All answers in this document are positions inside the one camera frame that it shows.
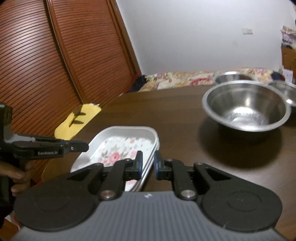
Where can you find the person's left hand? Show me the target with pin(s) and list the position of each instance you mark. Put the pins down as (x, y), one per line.
(21, 179)

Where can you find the white wall switch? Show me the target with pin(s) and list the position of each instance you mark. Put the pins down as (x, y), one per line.
(247, 31)

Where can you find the pile of folded cloths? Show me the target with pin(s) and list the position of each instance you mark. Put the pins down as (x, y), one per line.
(288, 37)

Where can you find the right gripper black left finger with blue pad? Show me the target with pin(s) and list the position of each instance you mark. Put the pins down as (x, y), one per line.
(108, 183)

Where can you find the small steel bowl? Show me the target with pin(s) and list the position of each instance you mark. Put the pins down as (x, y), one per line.
(287, 89)

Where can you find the large steel bowl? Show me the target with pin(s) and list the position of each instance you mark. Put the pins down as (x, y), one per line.
(246, 106)

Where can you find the wooden sideboard cabinet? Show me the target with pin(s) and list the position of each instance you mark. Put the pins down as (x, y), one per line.
(289, 59)

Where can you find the wooden louvred wardrobe doors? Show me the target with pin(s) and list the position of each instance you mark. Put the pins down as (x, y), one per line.
(56, 55)

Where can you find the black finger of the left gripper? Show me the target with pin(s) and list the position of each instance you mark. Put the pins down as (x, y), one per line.
(74, 147)

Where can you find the medium steel bowl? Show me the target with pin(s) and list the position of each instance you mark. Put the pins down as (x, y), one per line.
(231, 76)

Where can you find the black cloth on bed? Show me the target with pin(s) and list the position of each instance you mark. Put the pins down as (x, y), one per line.
(138, 84)

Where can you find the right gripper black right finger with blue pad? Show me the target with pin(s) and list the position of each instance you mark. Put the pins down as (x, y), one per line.
(188, 182)

